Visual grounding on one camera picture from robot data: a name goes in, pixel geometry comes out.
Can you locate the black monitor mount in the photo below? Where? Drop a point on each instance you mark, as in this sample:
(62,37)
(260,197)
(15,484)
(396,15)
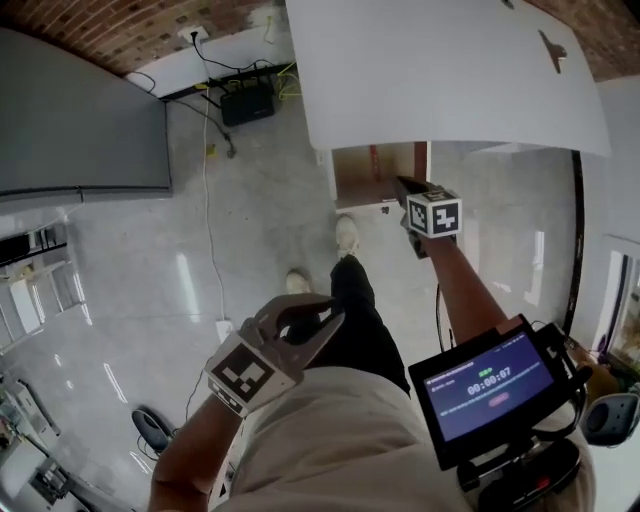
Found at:
(525,480)

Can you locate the person's right white shoe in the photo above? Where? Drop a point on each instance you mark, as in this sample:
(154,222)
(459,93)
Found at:
(347,236)

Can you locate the black binder clip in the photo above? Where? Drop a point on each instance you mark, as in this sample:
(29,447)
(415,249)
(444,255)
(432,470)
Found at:
(554,50)

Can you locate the tall grey cabinet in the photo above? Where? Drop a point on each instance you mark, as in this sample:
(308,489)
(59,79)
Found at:
(80,130)

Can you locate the white drawer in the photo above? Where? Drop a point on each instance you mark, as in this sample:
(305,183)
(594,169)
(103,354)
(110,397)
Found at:
(357,185)

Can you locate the white desk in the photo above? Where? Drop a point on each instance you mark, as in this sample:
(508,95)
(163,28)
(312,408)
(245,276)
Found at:
(430,75)

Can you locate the person's white shoe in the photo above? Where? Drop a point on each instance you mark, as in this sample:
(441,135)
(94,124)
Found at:
(298,282)
(347,236)

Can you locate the person's left forearm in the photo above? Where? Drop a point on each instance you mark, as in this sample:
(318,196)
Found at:
(195,455)

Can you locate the grey oval speaker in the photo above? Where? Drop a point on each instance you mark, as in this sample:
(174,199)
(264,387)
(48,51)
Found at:
(612,420)

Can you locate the black oval device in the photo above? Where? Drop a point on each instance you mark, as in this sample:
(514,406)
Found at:
(150,430)

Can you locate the person's beige shirt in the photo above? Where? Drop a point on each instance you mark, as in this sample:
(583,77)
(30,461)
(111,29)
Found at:
(350,450)

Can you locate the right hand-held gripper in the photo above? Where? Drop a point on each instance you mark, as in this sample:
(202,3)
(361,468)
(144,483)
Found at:
(435,212)

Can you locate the white window frame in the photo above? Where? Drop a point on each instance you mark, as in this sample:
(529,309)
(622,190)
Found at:
(617,300)

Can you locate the black router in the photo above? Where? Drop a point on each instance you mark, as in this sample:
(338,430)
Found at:
(247,105)

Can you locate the person's right forearm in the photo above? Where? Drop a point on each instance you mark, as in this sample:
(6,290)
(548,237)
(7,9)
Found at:
(465,295)

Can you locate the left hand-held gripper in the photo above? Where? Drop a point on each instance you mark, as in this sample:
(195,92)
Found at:
(245,372)

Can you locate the person's left white shoe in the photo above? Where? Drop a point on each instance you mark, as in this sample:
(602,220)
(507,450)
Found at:
(298,282)

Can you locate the black monitor screen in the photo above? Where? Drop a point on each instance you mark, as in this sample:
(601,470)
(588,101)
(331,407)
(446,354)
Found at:
(487,390)

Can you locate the white power strip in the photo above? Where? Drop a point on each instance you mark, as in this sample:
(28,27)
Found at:
(225,336)

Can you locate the white wall socket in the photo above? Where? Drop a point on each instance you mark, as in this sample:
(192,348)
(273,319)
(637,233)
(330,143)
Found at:
(192,34)

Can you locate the person's black trousers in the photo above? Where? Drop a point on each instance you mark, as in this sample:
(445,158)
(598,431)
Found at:
(365,320)

